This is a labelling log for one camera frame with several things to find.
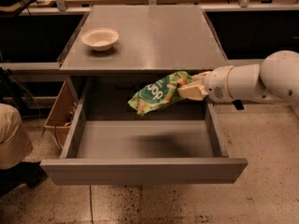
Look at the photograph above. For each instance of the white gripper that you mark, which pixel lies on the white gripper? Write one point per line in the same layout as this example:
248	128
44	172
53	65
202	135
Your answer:
216	84

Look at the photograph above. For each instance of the green rice chip bag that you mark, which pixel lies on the green rice chip bag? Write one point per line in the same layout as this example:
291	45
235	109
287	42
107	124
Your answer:
160	94

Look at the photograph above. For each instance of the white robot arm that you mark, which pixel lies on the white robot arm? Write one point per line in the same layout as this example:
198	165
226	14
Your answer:
275	80

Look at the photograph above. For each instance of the person's beige trouser leg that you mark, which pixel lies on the person's beige trouser leg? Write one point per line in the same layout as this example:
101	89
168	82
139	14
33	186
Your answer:
15	144

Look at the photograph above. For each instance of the grey cabinet with top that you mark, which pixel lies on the grey cabinet with top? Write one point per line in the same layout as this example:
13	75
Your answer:
154	41

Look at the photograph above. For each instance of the black shoe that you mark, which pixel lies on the black shoe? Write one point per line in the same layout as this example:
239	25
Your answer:
29	173

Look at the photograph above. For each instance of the brown cardboard box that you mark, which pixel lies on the brown cardboard box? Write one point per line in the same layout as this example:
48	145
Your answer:
61	115

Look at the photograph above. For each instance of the white paper bowl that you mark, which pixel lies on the white paper bowl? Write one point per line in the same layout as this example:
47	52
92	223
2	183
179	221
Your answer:
100	39

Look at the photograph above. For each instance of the left black drawer handle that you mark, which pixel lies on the left black drawer handle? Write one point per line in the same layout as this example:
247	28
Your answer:
125	85

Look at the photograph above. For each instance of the open grey top drawer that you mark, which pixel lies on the open grey top drawer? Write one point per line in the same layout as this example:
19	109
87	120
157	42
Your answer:
181	144

